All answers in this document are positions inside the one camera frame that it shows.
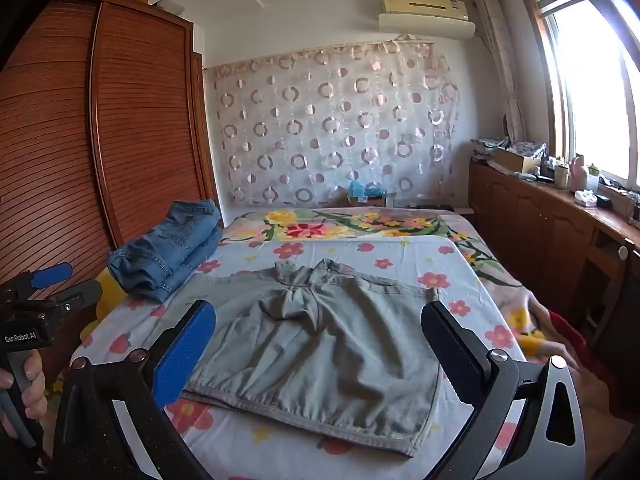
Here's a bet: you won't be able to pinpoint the strawberry printed white quilt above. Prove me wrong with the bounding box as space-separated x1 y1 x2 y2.
70 235 526 480

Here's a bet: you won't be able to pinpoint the long wooden cabinet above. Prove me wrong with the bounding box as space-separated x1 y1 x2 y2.
467 157 640 411

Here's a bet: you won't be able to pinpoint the wall air conditioner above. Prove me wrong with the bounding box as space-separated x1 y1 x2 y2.
377 0 477 40

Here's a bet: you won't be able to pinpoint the grey-green pants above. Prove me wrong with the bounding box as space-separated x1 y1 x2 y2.
181 258 442 457

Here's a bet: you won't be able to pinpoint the brown slatted wooden wardrobe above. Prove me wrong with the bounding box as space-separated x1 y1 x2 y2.
0 0 221 396

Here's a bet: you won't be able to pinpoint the red cloth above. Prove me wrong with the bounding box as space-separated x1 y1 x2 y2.
547 310 626 411

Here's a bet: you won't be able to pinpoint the wooden framed window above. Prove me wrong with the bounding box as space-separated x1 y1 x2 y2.
520 0 640 196

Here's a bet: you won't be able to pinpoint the patterned cloth bundle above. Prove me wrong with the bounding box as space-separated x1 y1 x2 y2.
472 137 547 158

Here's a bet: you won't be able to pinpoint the floral blanket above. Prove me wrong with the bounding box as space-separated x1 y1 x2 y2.
220 207 621 461

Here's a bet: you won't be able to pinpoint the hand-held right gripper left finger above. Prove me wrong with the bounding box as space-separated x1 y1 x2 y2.
52 300 217 480

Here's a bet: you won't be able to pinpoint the open cardboard box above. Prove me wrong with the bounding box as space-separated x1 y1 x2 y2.
492 147 543 173

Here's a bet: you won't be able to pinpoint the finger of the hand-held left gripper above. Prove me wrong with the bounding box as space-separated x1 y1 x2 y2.
20 262 72 291
45 280 103 313

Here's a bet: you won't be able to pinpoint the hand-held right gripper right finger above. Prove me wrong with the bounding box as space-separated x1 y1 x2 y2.
421 301 586 480

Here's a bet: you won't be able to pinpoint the person's left hand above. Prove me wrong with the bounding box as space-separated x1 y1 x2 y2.
0 351 47 431

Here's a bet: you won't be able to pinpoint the folded blue jeans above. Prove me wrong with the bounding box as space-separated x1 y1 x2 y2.
107 199 223 303

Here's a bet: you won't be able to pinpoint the beige patterned window curtain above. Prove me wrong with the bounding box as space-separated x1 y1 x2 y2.
474 0 528 143

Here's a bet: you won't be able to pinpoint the circle patterned sheer curtain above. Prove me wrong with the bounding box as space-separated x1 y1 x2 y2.
207 37 461 208

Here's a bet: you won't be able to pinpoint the pink bottle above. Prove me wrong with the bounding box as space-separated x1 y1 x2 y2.
570 155 591 191

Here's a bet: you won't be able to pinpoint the yellow plush toy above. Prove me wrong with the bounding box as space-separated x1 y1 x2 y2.
80 267 133 341

